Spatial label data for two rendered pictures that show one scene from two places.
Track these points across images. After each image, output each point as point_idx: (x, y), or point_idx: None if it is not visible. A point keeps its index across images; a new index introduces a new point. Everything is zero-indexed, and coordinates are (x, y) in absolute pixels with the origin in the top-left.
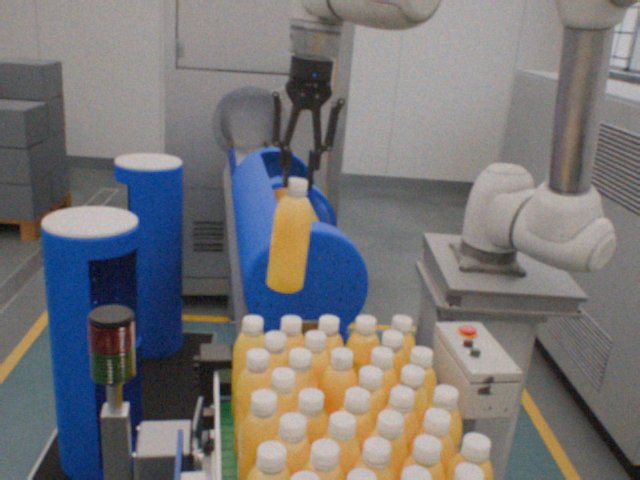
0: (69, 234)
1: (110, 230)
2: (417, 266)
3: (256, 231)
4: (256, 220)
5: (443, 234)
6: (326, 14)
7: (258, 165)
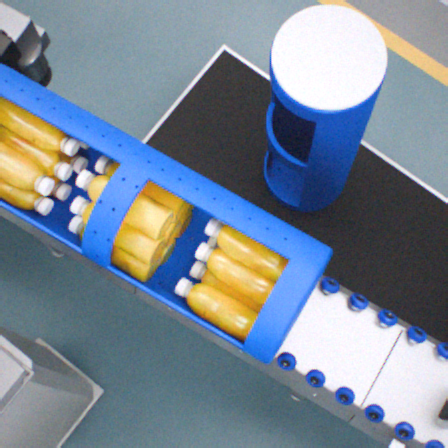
0: (289, 19)
1: (279, 60)
2: (22, 352)
3: (36, 89)
4: (60, 104)
5: (4, 391)
6: None
7: (232, 217)
